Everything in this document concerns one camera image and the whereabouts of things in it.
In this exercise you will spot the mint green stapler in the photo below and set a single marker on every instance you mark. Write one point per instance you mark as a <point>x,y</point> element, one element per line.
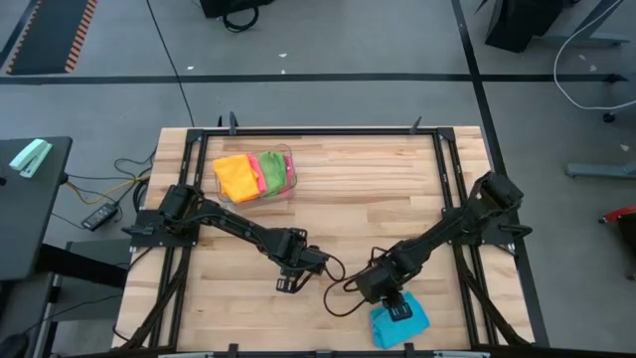
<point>30,156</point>

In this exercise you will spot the black orange-striped floor mat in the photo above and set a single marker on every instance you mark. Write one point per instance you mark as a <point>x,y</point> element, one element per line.
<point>49,35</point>

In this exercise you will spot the black metal crossbar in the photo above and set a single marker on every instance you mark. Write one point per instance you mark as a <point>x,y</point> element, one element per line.
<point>84,266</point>

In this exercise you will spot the orange microfiber towel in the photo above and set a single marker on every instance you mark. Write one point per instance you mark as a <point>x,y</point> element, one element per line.
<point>237,178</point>

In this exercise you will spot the pink microfiber towel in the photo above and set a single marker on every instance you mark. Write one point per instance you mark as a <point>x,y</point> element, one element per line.
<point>290,174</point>
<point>258,174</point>

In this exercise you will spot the red cart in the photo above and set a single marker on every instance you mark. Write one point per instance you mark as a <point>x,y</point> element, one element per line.
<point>621,213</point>

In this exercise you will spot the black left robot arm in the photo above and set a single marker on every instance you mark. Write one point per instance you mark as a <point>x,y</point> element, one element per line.
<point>223,221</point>

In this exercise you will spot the grey desk leg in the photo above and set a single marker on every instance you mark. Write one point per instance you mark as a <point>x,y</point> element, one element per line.
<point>601,171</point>
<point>596,39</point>

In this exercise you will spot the black equipment box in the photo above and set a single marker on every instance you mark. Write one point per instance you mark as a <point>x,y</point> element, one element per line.
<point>233,6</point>

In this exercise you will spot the black power adapter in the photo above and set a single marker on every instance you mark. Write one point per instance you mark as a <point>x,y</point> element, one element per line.
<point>99,216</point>

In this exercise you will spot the black caster wheel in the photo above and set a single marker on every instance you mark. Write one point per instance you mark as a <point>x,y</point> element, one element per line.
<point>609,118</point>

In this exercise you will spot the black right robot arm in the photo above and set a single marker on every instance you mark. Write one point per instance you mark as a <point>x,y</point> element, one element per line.
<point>447,229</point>

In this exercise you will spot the blue microfiber towel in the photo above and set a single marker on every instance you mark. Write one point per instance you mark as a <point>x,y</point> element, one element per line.
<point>397,330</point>

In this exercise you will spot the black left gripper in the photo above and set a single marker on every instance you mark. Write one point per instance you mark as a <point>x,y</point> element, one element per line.
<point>298,253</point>

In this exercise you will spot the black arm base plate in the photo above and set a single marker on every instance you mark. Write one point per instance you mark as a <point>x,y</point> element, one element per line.
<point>502,238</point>
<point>149,241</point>

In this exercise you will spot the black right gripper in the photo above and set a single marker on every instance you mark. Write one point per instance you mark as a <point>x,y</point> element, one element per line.
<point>377,286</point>

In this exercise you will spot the black side table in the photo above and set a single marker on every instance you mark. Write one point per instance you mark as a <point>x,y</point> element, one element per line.
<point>30,219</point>

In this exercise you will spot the green microfiber towel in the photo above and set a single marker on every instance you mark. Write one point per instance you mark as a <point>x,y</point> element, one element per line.
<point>273,171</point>

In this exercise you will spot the clear plastic bin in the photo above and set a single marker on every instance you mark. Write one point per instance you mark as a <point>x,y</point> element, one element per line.
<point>293,149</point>

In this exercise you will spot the black cabinet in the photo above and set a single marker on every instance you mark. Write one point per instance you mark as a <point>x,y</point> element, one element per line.
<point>522,22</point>

